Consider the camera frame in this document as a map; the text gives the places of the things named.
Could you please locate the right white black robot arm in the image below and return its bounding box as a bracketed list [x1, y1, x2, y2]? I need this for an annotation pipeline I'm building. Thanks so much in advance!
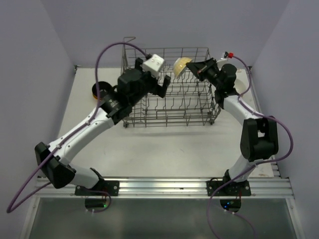
[186, 58, 279, 196]

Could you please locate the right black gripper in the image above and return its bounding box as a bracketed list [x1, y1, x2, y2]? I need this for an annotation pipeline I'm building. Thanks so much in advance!
[186, 58, 223, 90]

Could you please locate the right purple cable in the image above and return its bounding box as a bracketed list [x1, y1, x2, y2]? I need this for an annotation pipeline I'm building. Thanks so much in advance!
[207, 55, 294, 239]

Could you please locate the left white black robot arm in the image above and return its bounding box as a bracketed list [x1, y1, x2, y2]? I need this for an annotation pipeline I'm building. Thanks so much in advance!
[35, 54, 170, 196]

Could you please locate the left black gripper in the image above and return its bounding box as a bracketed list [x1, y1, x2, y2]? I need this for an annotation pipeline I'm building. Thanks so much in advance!
[129, 58, 170, 106]

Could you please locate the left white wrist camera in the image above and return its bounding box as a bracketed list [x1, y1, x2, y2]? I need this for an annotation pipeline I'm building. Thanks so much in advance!
[142, 54, 165, 79]

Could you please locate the purple cable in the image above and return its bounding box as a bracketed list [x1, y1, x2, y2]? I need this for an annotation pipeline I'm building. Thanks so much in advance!
[207, 55, 294, 239]
[6, 42, 153, 214]

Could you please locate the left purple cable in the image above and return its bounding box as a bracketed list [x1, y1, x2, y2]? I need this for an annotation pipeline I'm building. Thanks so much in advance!
[6, 42, 153, 214]

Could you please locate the aluminium mounting rail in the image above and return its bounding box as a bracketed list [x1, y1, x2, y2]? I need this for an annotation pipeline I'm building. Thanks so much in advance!
[33, 176, 294, 199]

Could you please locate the cream white bowl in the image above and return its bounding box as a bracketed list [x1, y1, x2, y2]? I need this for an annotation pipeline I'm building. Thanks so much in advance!
[173, 57, 192, 79]

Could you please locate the grey wire dish rack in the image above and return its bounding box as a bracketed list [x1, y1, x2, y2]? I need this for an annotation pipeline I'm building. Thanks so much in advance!
[123, 47, 221, 128]

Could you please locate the beige bowl with sunflower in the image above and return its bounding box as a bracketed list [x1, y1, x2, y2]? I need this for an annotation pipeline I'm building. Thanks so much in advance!
[234, 78, 247, 94]

